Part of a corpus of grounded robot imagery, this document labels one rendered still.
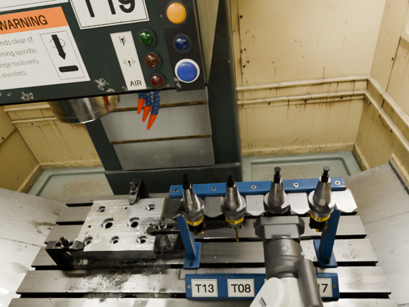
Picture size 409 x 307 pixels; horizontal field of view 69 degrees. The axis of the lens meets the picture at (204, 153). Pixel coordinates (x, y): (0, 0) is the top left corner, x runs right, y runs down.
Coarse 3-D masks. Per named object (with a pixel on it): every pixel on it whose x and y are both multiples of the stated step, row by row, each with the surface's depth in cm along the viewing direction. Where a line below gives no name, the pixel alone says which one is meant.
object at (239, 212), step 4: (240, 196) 79; (224, 200) 78; (244, 200) 77; (224, 204) 77; (244, 204) 76; (224, 208) 76; (228, 208) 76; (240, 208) 76; (244, 208) 76; (224, 212) 78; (228, 212) 76; (232, 212) 76; (236, 212) 76; (240, 212) 76; (244, 212) 77; (228, 216) 77; (240, 216) 77
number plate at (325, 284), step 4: (320, 280) 86; (324, 280) 86; (328, 280) 86; (320, 284) 86; (324, 284) 86; (328, 284) 86; (320, 288) 86; (324, 288) 86; (328, 288) 86; (320, 292) 86; (324, 292) 86; (328, 292) 86; (324, 296) 86; (328, 296) 86
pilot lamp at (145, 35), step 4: (144, 32) 40; (148, 32) 40; (140, 36) 41; (144, 36) 41; (148, 36) 41; (152, 36) 41; (140, 40) 41; (144, 40) 41; (148, 40) 41; (152, 40) 41; (144, 44) 42; (148, 44) 42
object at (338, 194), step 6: (336, 192) 77; (342, 192) 76; (348, 192) 76; (336, 198) 75; (342, 198) 75; (348, 198) 75; (336, 204) 74; (342, 204) 73; (348, 204) 73; (354, 204) 73; (342, 210) 72; (348, 210) 72; (354, 210) 72
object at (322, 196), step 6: (318, 180) 71; (318, 186) 71; (324, 186) 70; (330, 186) 71; (318, 192) 72; (324, 192) 71; (330, 192) 72; (312, 198) 75; (318, 198) 72; (324, 198) 72; (330, 198) 72; (318, 204) 73; (324, 204) 72
